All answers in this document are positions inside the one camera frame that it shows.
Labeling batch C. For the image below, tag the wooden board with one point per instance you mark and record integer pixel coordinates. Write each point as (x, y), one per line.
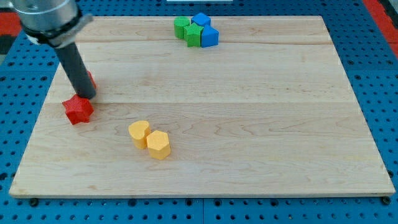
(268, 112)

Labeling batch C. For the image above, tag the red circle block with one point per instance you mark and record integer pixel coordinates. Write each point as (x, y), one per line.
(91, 79)

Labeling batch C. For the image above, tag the blue cube block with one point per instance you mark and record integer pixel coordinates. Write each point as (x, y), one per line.
(201, 19)

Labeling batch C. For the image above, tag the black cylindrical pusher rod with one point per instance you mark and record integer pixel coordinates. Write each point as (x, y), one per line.
(76, 71)

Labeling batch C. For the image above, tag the blue pentagon block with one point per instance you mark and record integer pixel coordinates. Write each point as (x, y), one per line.
(209, 36)

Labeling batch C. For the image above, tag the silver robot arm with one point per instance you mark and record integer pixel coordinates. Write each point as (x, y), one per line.
(56, 23)

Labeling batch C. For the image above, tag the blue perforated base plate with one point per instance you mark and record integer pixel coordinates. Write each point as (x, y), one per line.
(365, 53)

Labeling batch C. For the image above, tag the yellow heart block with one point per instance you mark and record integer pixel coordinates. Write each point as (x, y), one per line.
(139, 131)

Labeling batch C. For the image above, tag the green star block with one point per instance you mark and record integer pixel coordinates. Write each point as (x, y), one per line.
(192, 35)

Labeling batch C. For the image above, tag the red star block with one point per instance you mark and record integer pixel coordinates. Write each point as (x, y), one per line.
(78, 110)

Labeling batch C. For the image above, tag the green circle block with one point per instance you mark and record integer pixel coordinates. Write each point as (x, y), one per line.
(180, 23)

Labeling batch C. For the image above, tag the yellow hexagon block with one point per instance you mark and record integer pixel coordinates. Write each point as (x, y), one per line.
(158, 145)

